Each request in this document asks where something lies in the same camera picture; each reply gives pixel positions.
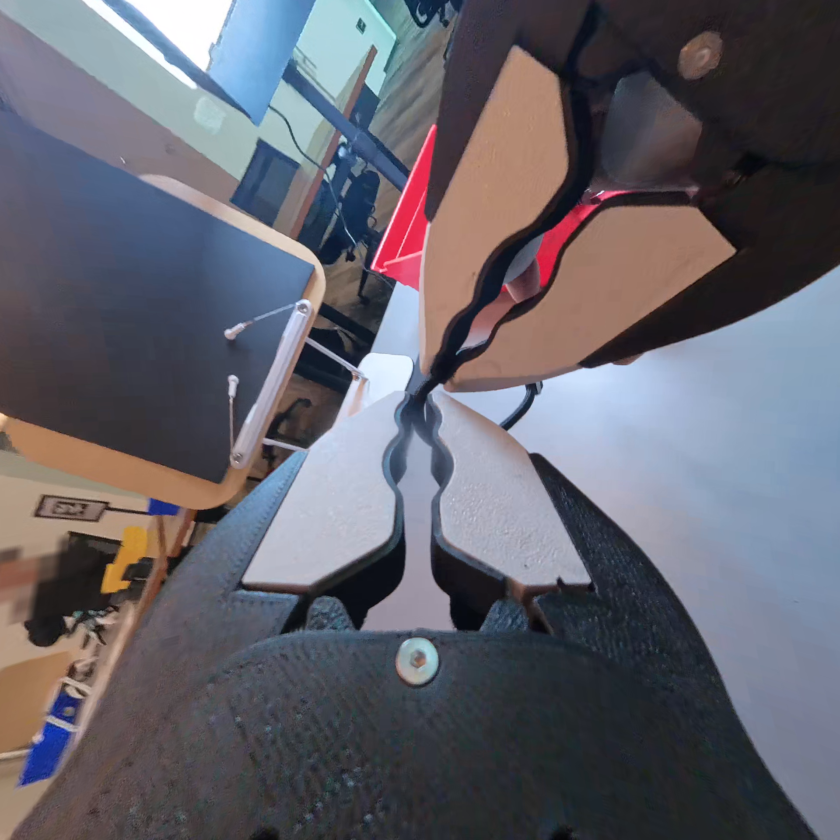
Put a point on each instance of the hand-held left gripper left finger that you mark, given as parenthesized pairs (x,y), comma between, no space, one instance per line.
(328,518)

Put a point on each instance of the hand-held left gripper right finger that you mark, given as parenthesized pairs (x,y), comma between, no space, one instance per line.
(505,518)

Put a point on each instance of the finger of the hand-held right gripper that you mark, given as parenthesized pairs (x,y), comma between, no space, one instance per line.
(499,164)
(623,275)

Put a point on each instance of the red plastic bin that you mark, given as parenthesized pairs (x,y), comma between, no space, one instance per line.
(403,223)

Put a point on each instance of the black office chair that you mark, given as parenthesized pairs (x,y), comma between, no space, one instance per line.
(358,203)

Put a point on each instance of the black light stand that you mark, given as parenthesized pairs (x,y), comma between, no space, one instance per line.
(354,138)

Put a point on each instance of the blue plastic bin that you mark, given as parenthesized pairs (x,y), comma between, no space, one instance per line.
(52,735)
(164,506)

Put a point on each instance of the wooden desk with black legs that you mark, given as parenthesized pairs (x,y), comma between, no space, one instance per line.
(161,558)

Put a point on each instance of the small yellow bin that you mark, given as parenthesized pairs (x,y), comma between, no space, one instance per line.
(124,558)

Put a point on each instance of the small marker sign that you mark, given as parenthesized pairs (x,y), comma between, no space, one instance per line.
(71,508)

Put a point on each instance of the studio light panel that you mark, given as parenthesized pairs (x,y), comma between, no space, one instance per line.
(262,46)

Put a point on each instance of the black board on white stand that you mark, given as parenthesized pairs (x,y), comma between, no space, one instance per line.
(131,295)

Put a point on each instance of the black board with wooden back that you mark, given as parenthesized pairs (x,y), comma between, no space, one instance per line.
(33,702)

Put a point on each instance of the dark wall panel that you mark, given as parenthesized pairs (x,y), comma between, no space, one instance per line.
(266,180)

